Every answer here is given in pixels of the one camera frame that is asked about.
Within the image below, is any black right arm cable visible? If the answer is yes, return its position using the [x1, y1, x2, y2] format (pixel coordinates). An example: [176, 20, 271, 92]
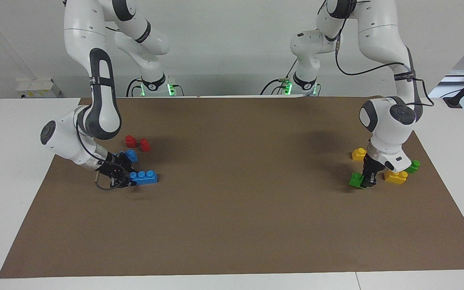
[75, 120, 133, 191]

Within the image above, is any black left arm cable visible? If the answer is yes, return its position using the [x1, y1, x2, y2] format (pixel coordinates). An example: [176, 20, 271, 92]
[334, 34, 435, 108]

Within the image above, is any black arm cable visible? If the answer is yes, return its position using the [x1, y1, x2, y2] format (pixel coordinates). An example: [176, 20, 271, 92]
[75, 120, 133, 191]
[334, 34, 435, 108]

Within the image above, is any blue three-stud toy block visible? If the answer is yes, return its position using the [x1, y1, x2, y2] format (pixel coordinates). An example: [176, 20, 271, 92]
[119, 149, 139, 163]
[129, 170, 158, 186]

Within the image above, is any brown table mat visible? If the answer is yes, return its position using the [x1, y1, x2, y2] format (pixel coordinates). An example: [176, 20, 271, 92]
[0, 96, 464, 279]

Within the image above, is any black base power cable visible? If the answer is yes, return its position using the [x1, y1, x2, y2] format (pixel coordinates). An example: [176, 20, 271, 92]
[126, 79, 144, 97]
[260, 58, 299, 96]

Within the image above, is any white wall socket box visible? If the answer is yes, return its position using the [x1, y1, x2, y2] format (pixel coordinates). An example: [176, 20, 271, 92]
[17, 79, 62, 99]

